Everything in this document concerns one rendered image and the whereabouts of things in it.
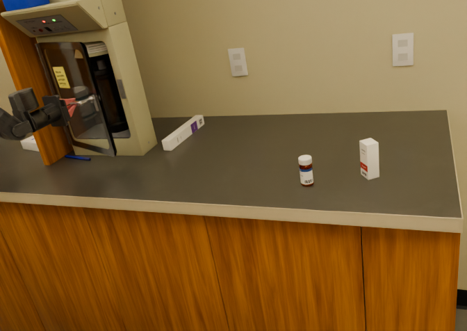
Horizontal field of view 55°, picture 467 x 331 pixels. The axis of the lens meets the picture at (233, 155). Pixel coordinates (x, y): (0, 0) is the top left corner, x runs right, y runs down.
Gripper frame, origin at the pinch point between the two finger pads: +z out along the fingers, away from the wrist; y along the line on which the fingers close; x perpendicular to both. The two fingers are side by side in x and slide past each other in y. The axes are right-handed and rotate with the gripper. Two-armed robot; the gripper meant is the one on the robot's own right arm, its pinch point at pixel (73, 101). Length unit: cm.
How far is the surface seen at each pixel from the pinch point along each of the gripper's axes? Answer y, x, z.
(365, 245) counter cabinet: -39, -95, -11
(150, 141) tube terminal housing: -23.1, -11.9, 19.4
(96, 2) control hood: 29.3, -13.0, 9.7
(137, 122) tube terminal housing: -13.4, -12.3, 14.4
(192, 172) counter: -26.4, -38.5, 2.4
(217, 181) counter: -27, -50, -3
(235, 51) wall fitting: 0, -36, 56
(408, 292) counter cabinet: -53, -105, -10
